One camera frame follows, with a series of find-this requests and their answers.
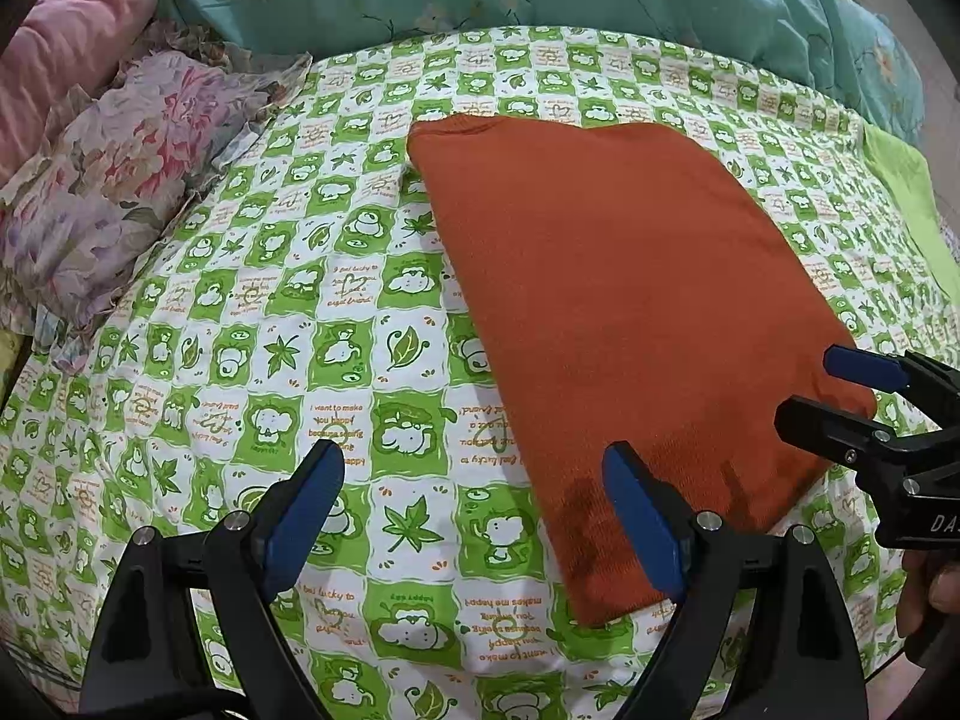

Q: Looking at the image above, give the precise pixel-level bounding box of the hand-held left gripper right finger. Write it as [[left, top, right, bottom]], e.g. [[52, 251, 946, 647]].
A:
[[602, 441, 871, 720]]

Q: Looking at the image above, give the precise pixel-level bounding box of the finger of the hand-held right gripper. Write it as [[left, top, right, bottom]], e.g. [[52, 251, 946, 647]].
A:
[[823, 345, 960, 400], [774, 396, 960, 482]]

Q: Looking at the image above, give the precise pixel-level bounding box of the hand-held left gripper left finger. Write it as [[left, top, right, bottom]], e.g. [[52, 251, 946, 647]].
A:
[[79, 439, 347, 720]]

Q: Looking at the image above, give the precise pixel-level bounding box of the orange knit sweater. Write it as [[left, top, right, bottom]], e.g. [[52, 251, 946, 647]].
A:
[[407, 114, 878, 629]]

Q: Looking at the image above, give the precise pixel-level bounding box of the person's right hand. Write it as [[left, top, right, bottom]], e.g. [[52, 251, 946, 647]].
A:
[[896, 549, 960, 642]]

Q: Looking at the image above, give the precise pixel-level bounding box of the lime green cloth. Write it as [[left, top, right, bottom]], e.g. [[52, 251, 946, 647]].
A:
[[862, 126, 960, 286]]

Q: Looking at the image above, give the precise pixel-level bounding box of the green checked printed bedsheet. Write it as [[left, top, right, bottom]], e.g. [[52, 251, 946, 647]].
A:
[[0, 26, 960, 720]]

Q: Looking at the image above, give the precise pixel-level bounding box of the floral ruffled pillow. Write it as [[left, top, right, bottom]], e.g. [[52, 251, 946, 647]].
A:
[[0, 19, 314, 372]]

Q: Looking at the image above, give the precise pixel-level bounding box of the pink quilted blanket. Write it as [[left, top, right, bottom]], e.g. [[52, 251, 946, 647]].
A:
[[0, 0, 173, 181]]

